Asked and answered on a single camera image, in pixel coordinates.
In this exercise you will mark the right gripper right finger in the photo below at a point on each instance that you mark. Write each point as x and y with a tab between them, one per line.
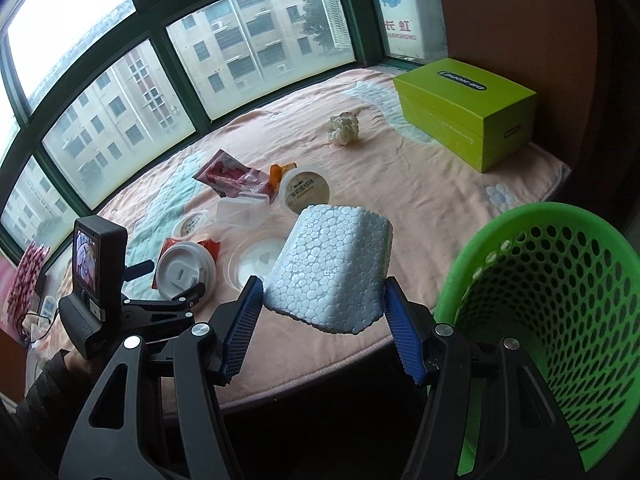
522	434

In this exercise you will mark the pink patterned bag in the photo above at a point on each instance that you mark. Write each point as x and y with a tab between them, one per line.
18	285

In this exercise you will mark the white coffee cup lid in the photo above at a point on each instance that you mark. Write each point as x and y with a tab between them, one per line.
182	274

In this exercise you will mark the red orange snack wrapper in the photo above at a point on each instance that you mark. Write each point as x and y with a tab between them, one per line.
212	247

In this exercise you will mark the orange peel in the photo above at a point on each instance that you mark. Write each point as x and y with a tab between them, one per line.
277	172

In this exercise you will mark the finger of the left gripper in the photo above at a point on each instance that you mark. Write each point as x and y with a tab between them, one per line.
137	270
187	293

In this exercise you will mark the green plastic mesh wastebasket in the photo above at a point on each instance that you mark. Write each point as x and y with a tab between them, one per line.
565	284

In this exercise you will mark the round pudding cup brown label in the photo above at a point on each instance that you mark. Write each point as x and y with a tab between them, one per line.
302	187

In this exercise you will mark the camera with screen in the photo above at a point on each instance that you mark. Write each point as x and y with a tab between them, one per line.
98	265

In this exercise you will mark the person left hand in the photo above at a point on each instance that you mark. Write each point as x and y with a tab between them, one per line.
76	363

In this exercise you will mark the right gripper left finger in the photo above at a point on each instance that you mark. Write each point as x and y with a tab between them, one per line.
153	413

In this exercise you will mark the brown wooden cabinet panel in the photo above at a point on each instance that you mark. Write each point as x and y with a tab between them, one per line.
549	46

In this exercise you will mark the lime green cardboard box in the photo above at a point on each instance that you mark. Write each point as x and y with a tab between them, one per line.
480	116

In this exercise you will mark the clear round plastic bowl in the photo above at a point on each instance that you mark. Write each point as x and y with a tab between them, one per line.
255	256

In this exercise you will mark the pink snack wrapper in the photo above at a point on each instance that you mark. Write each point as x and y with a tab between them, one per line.
229	178

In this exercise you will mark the crumpled white tissue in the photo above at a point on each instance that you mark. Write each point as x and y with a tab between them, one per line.
343	129

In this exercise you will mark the clear square plastic container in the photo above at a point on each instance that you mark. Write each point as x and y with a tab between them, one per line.
245	211

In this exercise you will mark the small round sauce cup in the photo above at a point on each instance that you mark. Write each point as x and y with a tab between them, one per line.
190	223

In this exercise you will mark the white styrofoam block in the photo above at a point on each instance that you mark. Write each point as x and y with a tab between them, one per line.
331	269

